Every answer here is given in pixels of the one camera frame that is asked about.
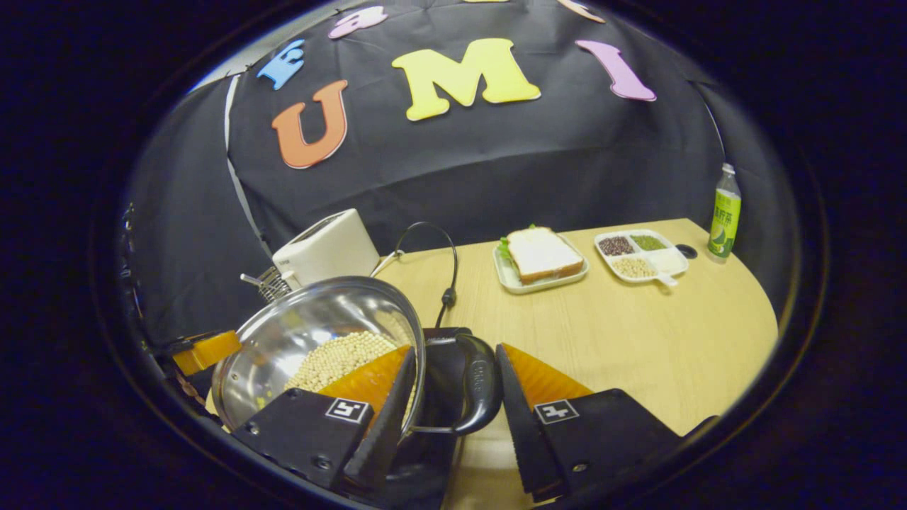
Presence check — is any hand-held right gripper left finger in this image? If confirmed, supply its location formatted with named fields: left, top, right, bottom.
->
left=230, top=345, right=419, bottom=494

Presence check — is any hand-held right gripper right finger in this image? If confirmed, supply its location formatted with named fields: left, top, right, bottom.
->
left=495, top=343, right=685, bottom=497

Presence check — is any black induction cooktop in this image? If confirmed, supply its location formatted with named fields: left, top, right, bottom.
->
left=340, top=326, right=474, bottom=510

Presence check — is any steel pot with soybeans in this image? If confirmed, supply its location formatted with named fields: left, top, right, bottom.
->
left=211, top=276, right=505, bottom=436

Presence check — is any pale rectangular plate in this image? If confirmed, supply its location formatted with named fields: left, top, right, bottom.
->
left=492, top=234, right=590, bottom=295

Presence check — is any white toaster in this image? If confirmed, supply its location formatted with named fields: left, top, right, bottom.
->
left=271, top=208, right=381, bottom=291

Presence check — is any sandwich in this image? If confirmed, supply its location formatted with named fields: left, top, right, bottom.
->
left=498, top=225, right=585, bottom=285

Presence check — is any white divided bean tray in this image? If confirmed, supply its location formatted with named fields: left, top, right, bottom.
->
left=594, top=229, right=690, bottom=288

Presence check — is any black backdrop cloth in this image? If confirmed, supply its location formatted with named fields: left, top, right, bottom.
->
left=117, top=0, right=801, bottom=348

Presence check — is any green drink bottle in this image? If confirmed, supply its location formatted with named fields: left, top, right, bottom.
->
left=706, top=163, right=742, bottom=264

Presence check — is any wire utensil holder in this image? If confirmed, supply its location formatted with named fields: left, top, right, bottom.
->
left=241, top=266, right=293, bottom=304

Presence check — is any black power cable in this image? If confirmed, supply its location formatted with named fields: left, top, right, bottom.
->
left=393, top=221, right=459, bottom=328

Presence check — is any white toaster cable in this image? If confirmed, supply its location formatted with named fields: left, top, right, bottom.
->
left=370, top=249, right=406, bottom=278

